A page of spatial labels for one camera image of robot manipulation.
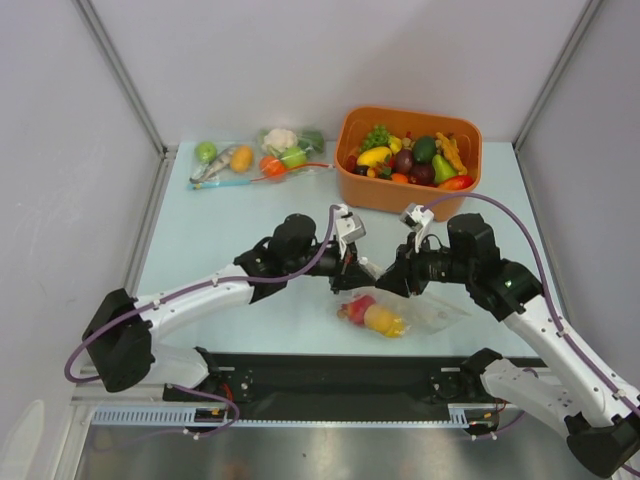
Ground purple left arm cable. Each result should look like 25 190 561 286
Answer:
63 204 346 441

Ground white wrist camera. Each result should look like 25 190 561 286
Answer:
333 204 366 259
400 203 434 245

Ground fake green pear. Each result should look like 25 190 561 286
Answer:
431 154 458 185

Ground fake dark plum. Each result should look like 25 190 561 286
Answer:
408 163 436 186

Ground fake green lime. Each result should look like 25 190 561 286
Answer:
280 146 308 170

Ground fake green grapes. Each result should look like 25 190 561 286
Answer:
359 125 390 153

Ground fake yellow mango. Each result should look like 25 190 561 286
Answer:
357 146 392 168

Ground orange plastic bin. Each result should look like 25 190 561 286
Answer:
335 106 482 213

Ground fake grey fish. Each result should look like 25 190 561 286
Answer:
189 147 236 184

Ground fake orange tomato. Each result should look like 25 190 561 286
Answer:
259 155 287 179

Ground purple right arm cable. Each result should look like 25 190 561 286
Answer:
424 192 640 479

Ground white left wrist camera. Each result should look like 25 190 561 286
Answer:
333 204 366 259

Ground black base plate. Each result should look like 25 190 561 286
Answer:
162 352 551 424

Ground fake green broccoli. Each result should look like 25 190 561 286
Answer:
298 129 325 154

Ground orange fake bell pepper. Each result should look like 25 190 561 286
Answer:
363 304 396 334

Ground blue-zip bag with fish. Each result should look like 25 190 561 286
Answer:
188 141 254 190

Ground clear zip top bag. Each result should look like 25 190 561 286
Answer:
336 287 470 336

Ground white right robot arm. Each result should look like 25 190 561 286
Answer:
376 204 639 478

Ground red-zip bag with vegetables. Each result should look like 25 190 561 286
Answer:
251 127 333 183

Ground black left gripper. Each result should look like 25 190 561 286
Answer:
285 238 374 295

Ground fake green avocado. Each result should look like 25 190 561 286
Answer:
412 136 438 164

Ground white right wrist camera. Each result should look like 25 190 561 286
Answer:
400 203 434 245

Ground fake orange ginger root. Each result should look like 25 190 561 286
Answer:
435 132 468 175

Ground fake purple passion fruit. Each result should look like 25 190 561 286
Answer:
394 149 414 175

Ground fake brown potato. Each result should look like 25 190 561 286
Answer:
230 145 254 174

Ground fake red orange mango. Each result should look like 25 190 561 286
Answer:
438 175 474 191

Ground green fake apple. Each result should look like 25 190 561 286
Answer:
194 141 218 164

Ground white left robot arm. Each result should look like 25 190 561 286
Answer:
82 206 375 400

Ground yellow fake pear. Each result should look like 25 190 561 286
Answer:
366 312 409 338

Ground fake white cauliflower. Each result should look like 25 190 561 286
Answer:
261 128 298 156

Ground red fake bell pepper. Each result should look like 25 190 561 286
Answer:
337 295 376 327

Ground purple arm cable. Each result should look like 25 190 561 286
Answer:
424 192 640 479
63 204 346 441

